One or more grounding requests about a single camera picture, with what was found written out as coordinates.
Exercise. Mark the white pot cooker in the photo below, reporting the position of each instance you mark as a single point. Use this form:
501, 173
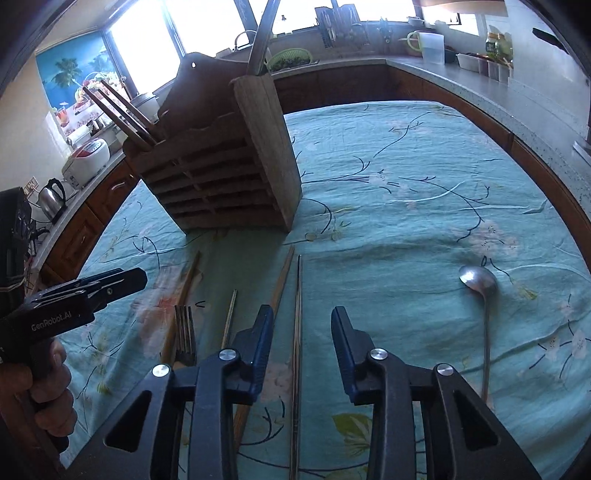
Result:
147, 104

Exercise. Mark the lower wooden cabinets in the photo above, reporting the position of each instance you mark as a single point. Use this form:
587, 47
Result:
540, 141

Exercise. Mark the knife block rack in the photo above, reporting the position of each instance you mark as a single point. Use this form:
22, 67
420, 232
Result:
340, 26

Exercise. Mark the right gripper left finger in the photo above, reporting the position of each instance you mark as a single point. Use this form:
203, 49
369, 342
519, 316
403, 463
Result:
141, 437

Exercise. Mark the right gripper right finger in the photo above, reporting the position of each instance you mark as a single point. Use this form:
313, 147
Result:
463, 438

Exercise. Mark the black wok pan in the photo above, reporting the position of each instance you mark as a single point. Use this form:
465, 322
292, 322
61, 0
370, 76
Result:
548, 38

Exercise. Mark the sink faucet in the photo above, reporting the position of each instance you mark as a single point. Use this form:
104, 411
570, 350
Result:
244, 39

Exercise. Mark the teal floral tablecloth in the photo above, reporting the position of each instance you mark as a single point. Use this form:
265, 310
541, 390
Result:
397, 197

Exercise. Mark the white red rice cooker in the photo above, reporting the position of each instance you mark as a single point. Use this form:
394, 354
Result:
85, 163

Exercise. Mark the long metal spoon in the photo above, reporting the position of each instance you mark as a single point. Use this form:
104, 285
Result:
482, 281

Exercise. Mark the wooden utensil holder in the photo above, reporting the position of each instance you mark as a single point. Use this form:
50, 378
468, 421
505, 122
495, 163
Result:
224, 158

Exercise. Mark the electric kettle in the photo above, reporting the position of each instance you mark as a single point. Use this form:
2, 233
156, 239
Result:
52, 200

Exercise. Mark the wooden chopstick left pair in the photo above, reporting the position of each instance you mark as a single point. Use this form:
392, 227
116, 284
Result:
167, 354

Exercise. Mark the metal fork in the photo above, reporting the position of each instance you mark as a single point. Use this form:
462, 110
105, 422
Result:
186, 348

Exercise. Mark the tropical beach poster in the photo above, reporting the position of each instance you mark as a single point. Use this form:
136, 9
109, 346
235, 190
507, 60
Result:
65, 68

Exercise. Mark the person's left hand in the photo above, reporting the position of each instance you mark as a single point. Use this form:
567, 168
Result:
57, 417

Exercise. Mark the clear plastic pitcher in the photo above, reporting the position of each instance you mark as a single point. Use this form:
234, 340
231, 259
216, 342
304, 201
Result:
431, 46

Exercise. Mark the green colander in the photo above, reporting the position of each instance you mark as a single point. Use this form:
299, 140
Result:
289, 58

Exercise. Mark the oil bottle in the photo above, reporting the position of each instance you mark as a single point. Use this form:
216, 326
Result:
498, 49

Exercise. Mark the thin grey chopstick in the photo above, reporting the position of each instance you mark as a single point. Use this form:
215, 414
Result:
228, 320

